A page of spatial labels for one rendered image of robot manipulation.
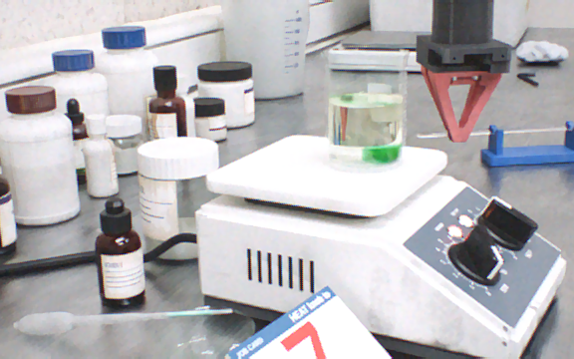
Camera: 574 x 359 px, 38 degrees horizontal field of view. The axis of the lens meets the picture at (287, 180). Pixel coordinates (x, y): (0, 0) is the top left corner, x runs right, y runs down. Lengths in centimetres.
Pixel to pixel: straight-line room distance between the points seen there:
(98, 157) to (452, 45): 34
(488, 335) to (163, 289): 23
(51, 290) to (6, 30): 42
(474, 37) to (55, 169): 39
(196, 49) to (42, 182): 54
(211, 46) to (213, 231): 75
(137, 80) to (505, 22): 87
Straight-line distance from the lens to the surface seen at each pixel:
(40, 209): 71
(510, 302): 47
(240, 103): 100
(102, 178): 76
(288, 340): 42
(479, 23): 80
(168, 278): 59
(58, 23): 101
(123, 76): 90
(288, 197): 47
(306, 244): 47
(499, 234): 52
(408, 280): 45
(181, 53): 116
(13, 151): 70
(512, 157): 85
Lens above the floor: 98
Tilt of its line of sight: 17 degrees down
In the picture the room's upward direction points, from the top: 1 degrees counter-clockwise
